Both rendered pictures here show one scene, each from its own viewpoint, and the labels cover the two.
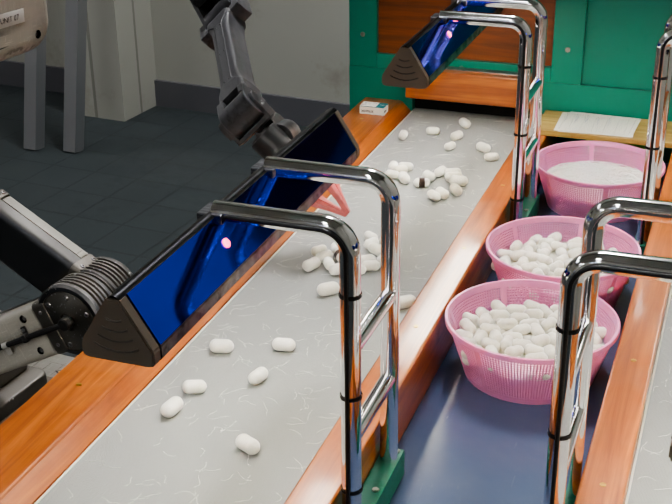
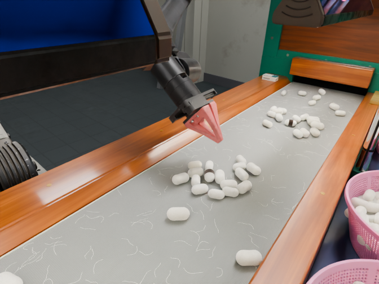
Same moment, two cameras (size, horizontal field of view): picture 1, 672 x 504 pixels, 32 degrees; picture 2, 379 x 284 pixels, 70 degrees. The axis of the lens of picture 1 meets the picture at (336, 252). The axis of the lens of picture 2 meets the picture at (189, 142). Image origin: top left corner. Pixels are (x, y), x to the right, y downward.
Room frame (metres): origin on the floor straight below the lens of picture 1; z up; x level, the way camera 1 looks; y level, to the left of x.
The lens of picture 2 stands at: (1.38, -0.10, 1.08)
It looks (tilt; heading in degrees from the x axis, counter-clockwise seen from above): 28 degrees down; 16
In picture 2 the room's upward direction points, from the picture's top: 2 degrees clockwise
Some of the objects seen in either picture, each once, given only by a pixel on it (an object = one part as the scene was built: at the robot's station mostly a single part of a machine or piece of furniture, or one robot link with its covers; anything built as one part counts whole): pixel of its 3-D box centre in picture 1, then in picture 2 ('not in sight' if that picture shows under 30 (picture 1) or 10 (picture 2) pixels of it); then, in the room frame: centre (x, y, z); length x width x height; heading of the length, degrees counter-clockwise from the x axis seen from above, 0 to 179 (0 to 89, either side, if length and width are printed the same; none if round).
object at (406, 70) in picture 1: (451, 24); (340, 1); (2.18, -0.22, 1.08); 0.62 x 0.08 x 0.07; 160
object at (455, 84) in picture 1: (470, 85); (329, 70); (2.62, -0.32, 0.83); 0.30 x 0.06 x 0.07; 70
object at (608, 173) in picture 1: (596, 188); not in sight; (2.25, -0.55, 0.71); 0.22 x 0.22 x 0.06
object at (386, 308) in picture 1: (309, 354); not in sight; (1.24, 0.03, 0.90); 0.20 x 0.19 x 0.45; 160
